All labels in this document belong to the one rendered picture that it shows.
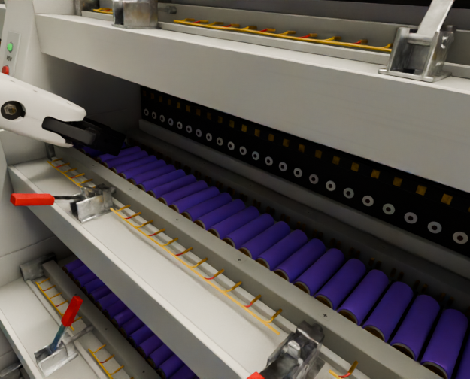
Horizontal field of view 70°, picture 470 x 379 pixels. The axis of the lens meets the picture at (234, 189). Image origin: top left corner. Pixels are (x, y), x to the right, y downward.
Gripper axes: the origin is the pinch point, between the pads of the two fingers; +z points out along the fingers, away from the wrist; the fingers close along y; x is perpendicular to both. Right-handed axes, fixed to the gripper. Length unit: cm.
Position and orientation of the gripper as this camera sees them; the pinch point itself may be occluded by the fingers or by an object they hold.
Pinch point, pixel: (101, 136)
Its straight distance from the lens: 49.2
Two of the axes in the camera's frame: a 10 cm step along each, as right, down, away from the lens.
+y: -7.3, -3.7, 5.7
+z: 5.4, 1.8, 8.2
